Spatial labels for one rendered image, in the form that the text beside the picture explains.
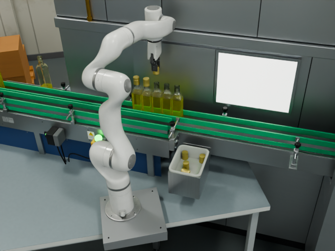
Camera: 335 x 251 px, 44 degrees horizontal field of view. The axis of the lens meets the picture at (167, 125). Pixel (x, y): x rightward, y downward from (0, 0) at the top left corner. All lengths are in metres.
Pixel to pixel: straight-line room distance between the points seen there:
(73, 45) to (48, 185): 0.84
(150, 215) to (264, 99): 0.87
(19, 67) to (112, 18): 2.14
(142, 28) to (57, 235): 1.14
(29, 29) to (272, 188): 3.73
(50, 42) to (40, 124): 2.99
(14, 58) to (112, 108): 2.60
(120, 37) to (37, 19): 3.66
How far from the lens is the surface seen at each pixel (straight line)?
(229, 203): 2.37
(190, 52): 2.27
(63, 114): 2.51
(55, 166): 2.68
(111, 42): 1.78
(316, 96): 2.33
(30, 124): 2.67
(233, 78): 2.29
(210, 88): 2.35
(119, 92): 1.76
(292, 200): 2.82
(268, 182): 2.73
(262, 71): 2.24
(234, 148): 2.32
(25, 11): 5.40
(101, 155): 1.99
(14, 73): 4.41
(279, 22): 2.15
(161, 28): 1.99
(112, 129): 1.89
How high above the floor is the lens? 2.48
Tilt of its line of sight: 37 degrees down
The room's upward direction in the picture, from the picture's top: 2 degrees counter-clockwise
